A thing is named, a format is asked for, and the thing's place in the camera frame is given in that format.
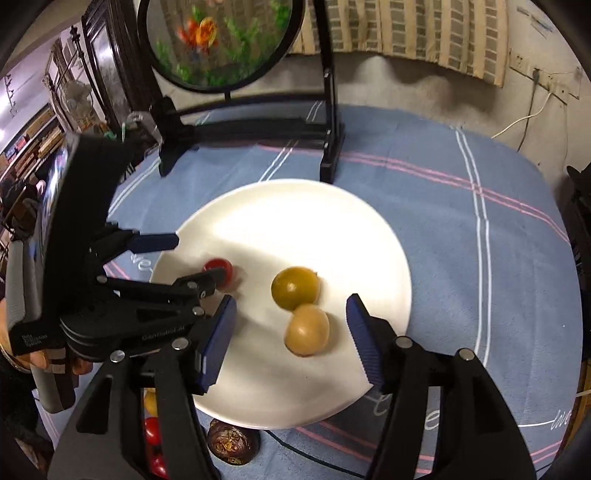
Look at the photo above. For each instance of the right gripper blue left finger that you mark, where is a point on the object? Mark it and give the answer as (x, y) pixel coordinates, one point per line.
(211, 343)

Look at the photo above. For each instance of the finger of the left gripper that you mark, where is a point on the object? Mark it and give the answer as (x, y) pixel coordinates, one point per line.
(147, 243)
(202, 284)

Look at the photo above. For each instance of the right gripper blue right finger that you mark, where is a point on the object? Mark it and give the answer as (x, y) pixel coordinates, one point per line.
(373, 338)

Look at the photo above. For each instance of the small red tomato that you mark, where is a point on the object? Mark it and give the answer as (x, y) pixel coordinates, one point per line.
(225, 268)

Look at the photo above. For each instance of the tan round fruit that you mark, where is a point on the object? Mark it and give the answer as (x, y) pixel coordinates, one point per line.
(308, 332)

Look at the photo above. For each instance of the person's left hand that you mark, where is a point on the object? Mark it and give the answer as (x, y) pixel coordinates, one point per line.
(39, 359)

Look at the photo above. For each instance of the small yellow fruit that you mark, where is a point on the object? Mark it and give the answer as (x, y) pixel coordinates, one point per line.
(149, 402)

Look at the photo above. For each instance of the dark purple passion fruit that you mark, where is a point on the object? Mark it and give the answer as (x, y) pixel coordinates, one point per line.
(232, 444)

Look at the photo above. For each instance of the olive green round fruit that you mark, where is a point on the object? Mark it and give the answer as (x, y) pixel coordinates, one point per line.
(295, 286)

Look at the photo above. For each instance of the large red plum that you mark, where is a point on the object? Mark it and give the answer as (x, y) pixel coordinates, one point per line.
(152, 431)

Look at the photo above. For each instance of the white round plate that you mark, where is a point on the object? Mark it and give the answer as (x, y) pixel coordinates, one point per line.
(262, 229)

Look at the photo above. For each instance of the blue plaid tablecloth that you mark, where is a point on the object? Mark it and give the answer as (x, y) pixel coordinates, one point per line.
(490, 261)

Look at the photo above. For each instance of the dark wooden framed mirror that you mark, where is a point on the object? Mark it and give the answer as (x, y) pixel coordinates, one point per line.
(121, 75)

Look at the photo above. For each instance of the black framed goldfish screen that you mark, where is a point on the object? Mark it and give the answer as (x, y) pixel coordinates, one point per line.
(218, 47)

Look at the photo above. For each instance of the beige checked curtain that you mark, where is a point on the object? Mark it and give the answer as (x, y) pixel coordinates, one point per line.
(468, 36)

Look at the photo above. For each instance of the white wall socket strip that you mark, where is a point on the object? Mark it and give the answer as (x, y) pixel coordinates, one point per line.
(564, 85)

